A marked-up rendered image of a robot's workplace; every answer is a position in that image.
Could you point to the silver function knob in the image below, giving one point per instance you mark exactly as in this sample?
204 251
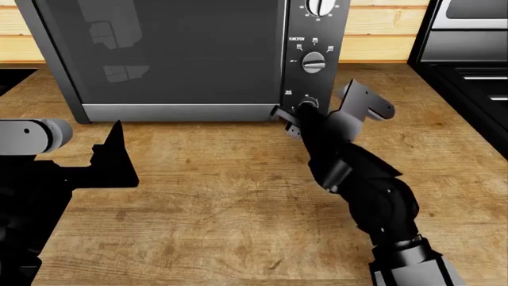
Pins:
313 62

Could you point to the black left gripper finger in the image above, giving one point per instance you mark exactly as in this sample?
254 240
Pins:
117 158

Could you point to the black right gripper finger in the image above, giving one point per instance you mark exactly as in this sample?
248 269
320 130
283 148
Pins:
281 114
317 134

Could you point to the toaster oven glass door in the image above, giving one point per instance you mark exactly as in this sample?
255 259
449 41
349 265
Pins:
178 53

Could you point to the black countertop inset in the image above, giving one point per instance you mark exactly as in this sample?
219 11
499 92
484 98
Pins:
14 80

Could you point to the grey left camera mount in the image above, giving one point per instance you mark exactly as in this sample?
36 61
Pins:
31 136

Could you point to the black toaster oven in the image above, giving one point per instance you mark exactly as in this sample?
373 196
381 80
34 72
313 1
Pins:
305 83

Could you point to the black timer knob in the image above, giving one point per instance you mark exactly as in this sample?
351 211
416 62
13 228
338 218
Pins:
310 103

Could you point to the black stainless kitchen range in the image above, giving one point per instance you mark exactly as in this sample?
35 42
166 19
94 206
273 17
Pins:
464 44

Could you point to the white temperature knob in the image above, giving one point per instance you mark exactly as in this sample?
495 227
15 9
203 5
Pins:
322 6

